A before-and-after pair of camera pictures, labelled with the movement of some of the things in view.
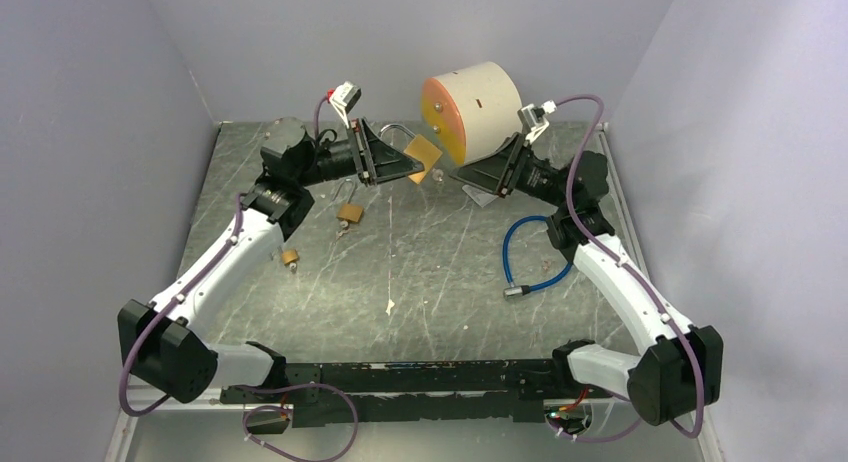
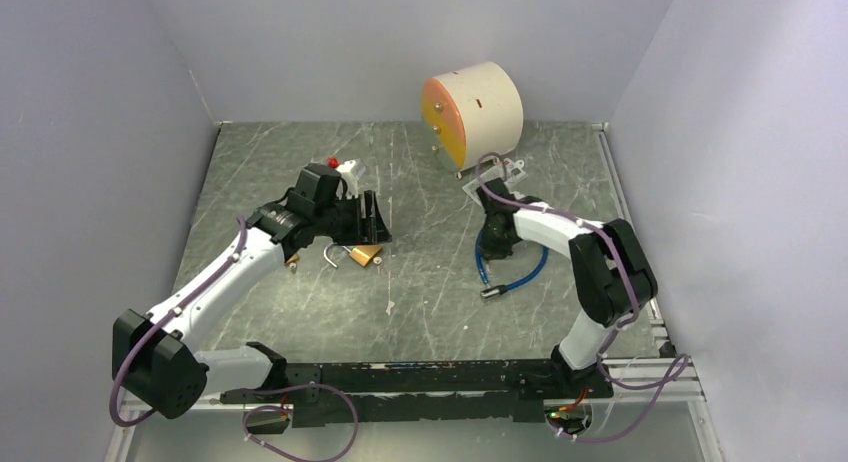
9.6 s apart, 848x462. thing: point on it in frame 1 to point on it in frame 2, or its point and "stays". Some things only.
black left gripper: (379, 162) to (367, 230)
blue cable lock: (511, 290) to (491, 292)
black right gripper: (498, 172) to (495, 252)
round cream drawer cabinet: (474, 112) stays
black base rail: (415, 392) stays
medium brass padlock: (419, 148) to (361, 254)
